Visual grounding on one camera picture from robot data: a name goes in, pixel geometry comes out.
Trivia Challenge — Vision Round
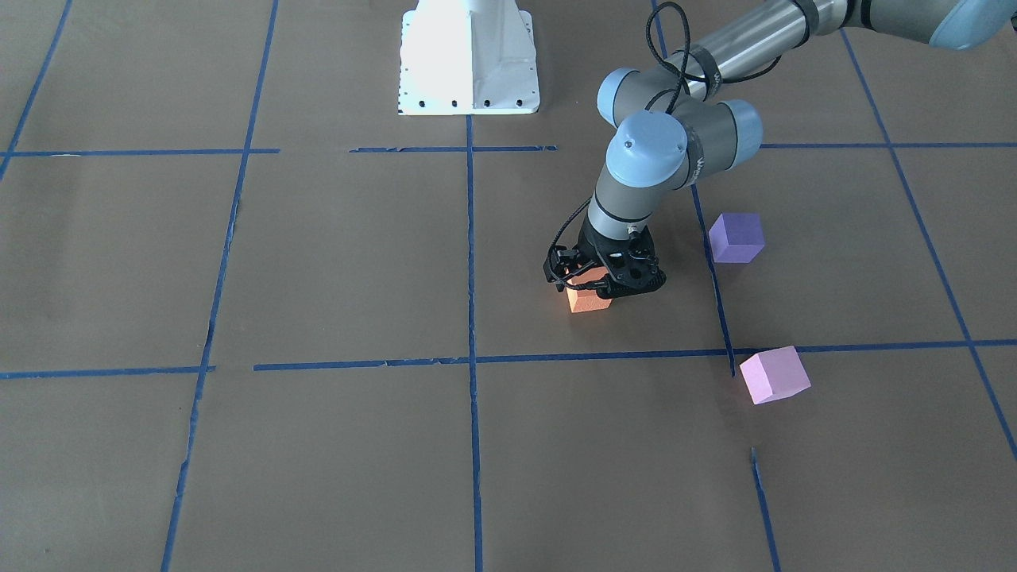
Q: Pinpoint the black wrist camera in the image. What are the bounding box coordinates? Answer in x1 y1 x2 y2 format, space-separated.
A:
543 244 608 298

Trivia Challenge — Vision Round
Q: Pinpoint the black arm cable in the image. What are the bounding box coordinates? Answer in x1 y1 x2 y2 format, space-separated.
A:
548 2 783 263

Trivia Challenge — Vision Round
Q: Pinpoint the pink foam cube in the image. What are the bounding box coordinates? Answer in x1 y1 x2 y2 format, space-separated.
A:
740 346 811 405

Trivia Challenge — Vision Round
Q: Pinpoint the orange foam cube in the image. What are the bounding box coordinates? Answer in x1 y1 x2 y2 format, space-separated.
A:
566 268 613 314

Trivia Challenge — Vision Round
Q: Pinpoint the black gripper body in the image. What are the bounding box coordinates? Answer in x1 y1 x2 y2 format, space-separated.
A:
577 220 666 300

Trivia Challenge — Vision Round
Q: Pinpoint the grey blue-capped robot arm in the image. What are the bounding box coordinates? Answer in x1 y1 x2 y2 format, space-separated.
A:
543 1 1015 300

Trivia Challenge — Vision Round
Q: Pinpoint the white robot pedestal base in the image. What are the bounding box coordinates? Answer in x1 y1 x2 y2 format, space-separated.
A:
397 1 541 116

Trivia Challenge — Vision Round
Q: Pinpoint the purple foam cube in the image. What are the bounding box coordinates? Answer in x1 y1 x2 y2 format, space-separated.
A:
708 211 766 264

